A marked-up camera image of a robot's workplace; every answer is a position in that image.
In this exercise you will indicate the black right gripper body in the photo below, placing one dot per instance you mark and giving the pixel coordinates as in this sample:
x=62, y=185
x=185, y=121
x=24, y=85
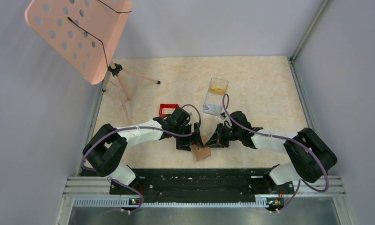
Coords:
x=229, y=134

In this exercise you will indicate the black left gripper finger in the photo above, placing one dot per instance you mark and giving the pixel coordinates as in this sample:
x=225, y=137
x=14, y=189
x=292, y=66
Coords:
x=197, y=140
x=184, y=143

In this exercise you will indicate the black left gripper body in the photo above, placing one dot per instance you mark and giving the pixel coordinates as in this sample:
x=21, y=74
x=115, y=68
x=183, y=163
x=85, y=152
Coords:
x=185, y=129

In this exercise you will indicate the brown leather card holder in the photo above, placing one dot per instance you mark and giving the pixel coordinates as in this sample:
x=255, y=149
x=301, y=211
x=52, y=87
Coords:
x=200, y=153

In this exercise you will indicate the clear acrylic card box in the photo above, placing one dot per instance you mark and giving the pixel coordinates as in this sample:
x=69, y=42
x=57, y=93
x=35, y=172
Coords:
x=215, y=99

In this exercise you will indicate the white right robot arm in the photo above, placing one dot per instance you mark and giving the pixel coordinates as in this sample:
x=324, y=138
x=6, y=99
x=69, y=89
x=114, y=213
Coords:
x=310, y=157

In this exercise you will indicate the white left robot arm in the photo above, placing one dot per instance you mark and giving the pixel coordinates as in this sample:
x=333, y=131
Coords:
x=105, y=150

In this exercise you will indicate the silver VIP card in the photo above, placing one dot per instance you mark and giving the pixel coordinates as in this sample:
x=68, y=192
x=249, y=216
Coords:
x=211, y=108

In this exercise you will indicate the gold VIP card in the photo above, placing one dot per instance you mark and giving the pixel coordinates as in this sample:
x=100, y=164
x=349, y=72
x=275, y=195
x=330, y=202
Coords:
x=218, y=89

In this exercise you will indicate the red plastic box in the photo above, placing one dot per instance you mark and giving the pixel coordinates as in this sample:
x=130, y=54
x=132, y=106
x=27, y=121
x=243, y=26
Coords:
x=166, y=109

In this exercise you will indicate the pink perforated music stand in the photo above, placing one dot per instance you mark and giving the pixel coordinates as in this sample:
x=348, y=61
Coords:
x=85, y=33

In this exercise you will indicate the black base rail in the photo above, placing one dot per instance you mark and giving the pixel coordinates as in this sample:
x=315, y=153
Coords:
x=219, y=185

